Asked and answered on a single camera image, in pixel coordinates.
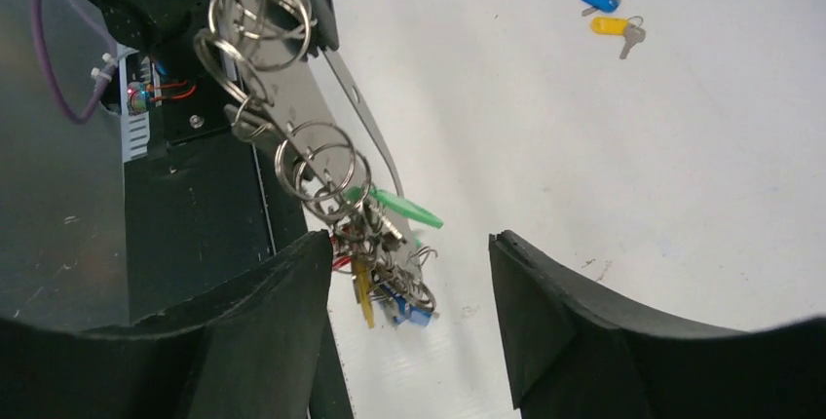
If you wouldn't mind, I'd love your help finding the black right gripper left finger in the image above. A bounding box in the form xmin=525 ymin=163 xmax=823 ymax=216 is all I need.
xmin=1 ymin=231 xmax=332 ymax=418

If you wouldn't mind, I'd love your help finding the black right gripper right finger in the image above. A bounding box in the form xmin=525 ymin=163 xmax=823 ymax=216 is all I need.
xmin=488 ymin=231 xmax=825 ymax=418

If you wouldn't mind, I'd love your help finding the red tag key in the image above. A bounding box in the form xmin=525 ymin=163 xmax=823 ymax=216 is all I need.
xmin=330 ymin=234 xmax=353 ymax=273

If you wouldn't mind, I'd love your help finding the light blue tag key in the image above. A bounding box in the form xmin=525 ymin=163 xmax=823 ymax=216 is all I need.
xmin=377 ymin=285 xmax=438 ymax=326

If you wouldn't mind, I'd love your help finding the green tag key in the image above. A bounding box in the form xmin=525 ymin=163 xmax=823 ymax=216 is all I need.
xmin=363 ymin=187 xmax=444 ymax=229

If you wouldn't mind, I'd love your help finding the yellow tag key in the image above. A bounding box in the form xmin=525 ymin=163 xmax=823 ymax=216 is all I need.
xmin=589 ymin=16 xmax=647 ymax=59

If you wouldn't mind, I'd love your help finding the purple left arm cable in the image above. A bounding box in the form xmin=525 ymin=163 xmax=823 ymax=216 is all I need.
xmin=30 ymin=0 xmax=121 ymax=126

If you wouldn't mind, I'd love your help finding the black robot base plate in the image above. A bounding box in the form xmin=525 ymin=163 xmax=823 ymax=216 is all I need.
xmin=125 ymin=76 xmax=353 ymax=418

